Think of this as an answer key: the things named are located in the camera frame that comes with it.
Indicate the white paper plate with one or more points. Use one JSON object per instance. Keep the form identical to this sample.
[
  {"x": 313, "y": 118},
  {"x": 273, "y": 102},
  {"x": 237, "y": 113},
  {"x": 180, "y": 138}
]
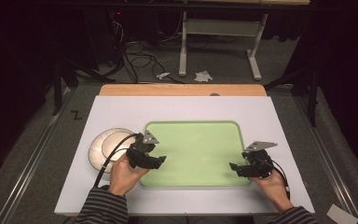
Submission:
[{"x": 98, "y": 149}]

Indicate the person's right hand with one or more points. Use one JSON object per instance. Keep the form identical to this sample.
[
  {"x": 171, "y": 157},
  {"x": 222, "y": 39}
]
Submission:
[{"x": 275, "y": 189}]

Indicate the white board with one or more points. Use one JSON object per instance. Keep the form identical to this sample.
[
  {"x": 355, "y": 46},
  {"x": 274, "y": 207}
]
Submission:
[{"x": 183, "y": 109}]

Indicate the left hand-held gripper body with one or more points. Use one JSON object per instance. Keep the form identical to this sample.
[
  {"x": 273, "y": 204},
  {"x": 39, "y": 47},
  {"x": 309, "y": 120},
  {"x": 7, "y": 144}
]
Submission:
[{"x": 140, "y": 149}]

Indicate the white paper sheet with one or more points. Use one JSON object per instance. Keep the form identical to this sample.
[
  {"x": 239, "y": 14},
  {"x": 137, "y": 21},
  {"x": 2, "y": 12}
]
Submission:
[{"x": 341, "y": 214}]

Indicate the black stand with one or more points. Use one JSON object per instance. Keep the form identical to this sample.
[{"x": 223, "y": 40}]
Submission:
[
  {"x": 313, "y": 93},
  {"x": 57, "y": 87}
]

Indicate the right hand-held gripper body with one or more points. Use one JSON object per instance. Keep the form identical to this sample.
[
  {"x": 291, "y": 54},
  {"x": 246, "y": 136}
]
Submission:
[{"x": 259, "y": 163}]

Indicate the metal floor rail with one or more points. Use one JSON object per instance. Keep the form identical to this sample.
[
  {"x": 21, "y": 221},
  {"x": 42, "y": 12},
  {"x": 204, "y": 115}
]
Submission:
[
  {"x": 31, "y": 161},
  {"x": 326, "y": 149}
]

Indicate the white metal desk frame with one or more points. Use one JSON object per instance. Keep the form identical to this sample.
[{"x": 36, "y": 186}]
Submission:
[{"x": 220, "y": 27}]

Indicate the light green tray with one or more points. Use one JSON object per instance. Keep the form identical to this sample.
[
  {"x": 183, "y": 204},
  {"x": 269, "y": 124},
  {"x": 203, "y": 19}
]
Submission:
[{"x": 199, "y": 149}]

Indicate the small crumpled white paper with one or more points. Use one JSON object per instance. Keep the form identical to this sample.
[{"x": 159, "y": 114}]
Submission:
[{"x": 163, "y": 75}]

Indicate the wooden table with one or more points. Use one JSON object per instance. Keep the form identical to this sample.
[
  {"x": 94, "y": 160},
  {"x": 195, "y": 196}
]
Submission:
[{"x": 180, "y": 90}]

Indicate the person's left hand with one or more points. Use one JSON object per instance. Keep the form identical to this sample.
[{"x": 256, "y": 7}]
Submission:
[{"x": 122, "y": 177}]

